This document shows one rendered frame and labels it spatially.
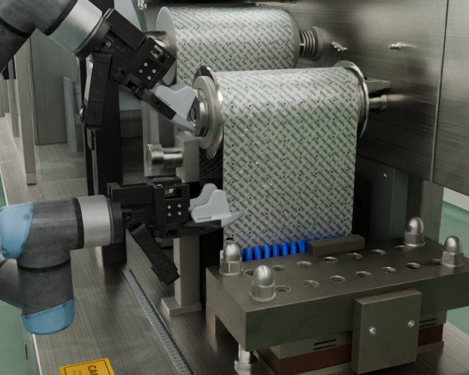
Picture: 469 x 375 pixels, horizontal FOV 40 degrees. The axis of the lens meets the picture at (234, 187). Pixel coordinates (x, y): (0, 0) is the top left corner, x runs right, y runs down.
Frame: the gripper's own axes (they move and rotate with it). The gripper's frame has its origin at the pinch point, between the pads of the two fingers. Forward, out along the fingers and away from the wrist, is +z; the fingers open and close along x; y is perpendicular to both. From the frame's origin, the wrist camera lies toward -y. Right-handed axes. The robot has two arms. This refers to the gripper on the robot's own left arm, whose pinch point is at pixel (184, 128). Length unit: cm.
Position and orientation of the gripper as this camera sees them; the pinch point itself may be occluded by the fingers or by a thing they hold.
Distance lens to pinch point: 102.8
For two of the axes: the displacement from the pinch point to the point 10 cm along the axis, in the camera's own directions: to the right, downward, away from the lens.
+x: -3.7, -2.6, 8.9
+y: 6.0, -8.0, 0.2
